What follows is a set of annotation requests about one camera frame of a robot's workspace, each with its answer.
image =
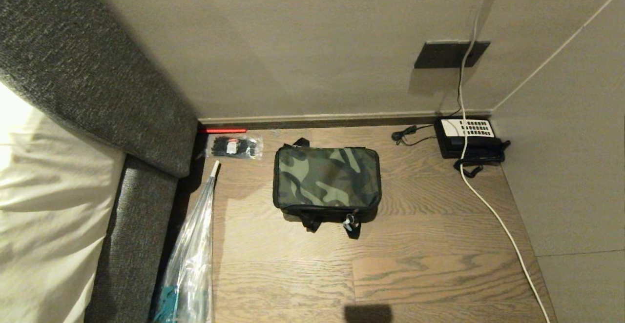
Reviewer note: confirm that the camouflage zipper bag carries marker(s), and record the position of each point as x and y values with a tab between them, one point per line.
326	176

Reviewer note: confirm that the red stick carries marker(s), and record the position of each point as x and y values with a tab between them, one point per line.
222	130

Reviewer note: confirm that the black and white telephone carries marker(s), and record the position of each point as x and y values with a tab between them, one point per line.
466	138

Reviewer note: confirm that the transparent plastic umbrella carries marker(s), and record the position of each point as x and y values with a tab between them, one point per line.
193	254

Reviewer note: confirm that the grey fabric headboard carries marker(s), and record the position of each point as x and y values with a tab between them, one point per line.
93	69

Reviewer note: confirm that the white pillow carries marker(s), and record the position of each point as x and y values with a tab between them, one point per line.
49	206

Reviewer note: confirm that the black wall socket plate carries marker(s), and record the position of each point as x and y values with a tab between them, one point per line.
442	53

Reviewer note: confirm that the grey fabric bed frame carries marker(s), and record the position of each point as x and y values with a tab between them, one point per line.
132	245

